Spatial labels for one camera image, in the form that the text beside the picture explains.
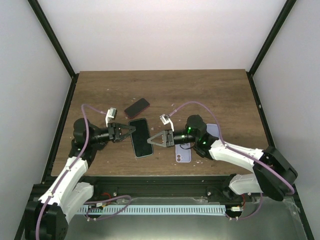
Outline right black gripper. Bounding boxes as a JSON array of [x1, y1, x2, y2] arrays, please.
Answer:
[[148, 129, 198, 148]]

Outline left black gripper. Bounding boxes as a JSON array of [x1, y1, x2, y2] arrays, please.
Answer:
[[89, 123, 137, 145]]

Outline lilac phone case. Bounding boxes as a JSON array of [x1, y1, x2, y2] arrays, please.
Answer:
[[175, 143, 192, 164]]

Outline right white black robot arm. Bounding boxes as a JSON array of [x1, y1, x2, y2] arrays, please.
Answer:
[[147, 115, 298, 202]]

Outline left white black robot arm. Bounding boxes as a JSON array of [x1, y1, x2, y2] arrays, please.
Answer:
[[24, 117, 136, 240]]

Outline black phone with red edge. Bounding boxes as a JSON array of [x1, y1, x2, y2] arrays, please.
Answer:
[[124, 98, 150, 119]]

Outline grey metal sheet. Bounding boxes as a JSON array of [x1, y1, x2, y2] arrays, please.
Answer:
[[63, 196, 313, 240]]

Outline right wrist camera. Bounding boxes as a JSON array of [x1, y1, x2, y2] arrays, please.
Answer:
[[159, 114, 175, 131]]

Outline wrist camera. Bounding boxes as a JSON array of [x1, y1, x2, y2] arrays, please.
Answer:
[[105, 107, 118, 127], [159, 114, 175, 131]]

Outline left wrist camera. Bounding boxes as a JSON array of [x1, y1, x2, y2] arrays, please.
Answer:
[[105, 107, 118, 127]]

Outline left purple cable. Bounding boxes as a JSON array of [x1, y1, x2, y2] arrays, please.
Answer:
[[36, 103, 132, 240]]

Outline purple cable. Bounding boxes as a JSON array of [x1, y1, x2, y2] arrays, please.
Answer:
[[36, 103, 132, 240], [164, 100, 295, 220]]

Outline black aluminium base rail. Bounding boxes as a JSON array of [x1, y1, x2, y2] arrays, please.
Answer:
[[30, 175, 244, 204]]

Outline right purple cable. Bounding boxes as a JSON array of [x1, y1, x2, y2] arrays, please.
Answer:
[[164, 100, 295, 220]]

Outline light blue slotted cable duct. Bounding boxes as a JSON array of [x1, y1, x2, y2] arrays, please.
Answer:
[[89, 205, 226, 216]]

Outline left black frame post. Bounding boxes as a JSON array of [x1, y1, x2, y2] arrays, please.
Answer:
[[26, 0, 76, 80]]

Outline black frame post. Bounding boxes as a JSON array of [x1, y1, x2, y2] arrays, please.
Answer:
[[246, 0, 298, 78], [26, 0, 76, 80]]

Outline right black frame post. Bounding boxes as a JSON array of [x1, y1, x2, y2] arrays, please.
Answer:
[[246, 0, 298, 78]]

